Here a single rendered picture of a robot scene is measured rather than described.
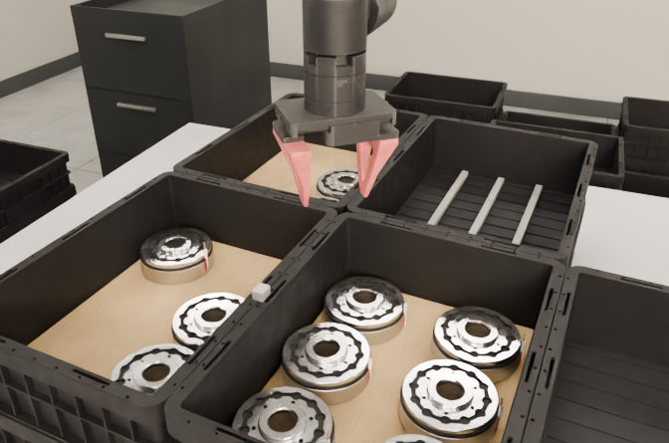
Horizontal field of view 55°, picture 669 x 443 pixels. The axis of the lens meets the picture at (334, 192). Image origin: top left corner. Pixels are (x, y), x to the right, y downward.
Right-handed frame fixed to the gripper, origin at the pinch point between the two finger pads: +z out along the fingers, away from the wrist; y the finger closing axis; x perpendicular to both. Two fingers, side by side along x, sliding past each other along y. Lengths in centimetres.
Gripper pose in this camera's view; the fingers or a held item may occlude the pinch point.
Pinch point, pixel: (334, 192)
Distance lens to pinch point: 64.2
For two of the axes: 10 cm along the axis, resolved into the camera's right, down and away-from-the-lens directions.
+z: 0.0, 8.8, 4.7
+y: -9.5, 1.5, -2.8
